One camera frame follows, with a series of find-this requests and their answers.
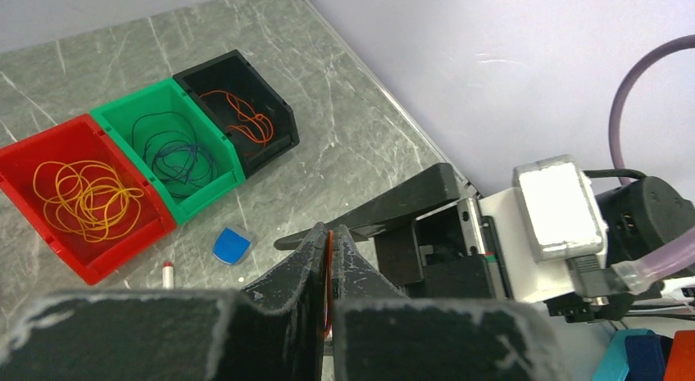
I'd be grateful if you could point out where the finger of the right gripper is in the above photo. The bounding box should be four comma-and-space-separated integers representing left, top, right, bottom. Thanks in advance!
274, 162, 462, 252

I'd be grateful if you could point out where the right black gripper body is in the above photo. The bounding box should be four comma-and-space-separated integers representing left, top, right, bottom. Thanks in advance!
375, 206, 509, 299

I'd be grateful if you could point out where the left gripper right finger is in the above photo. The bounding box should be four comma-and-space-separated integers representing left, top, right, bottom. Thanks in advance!
332, 225, 570, 380

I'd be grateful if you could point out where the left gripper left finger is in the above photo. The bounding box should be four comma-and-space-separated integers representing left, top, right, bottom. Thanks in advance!
1, 223, 329, 380

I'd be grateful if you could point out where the black plastic bin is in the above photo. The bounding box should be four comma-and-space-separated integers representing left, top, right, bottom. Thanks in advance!
173, 50, 300, 178

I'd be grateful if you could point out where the green plastic bin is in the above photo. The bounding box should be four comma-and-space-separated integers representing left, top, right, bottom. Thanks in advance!
90, 78, 246, 225

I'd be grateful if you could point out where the orange cable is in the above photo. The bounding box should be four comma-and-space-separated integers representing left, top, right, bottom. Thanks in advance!
198, 89, 275, 149

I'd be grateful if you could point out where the thin purple cable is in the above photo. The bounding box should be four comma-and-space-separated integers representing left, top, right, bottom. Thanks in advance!
131, 111, 213, 179

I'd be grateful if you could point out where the red plastic bin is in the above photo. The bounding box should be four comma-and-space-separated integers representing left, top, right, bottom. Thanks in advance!
1, 114, 177, 285

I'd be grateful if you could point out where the blue eraser block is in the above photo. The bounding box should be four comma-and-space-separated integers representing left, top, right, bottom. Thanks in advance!
212, 225, 256, 265

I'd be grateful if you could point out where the white marker pen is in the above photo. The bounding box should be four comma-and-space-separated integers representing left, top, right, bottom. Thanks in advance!
161, 261, 175, 289

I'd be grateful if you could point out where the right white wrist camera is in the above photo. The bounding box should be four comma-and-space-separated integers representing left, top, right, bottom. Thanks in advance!
479, 155, 608, 303

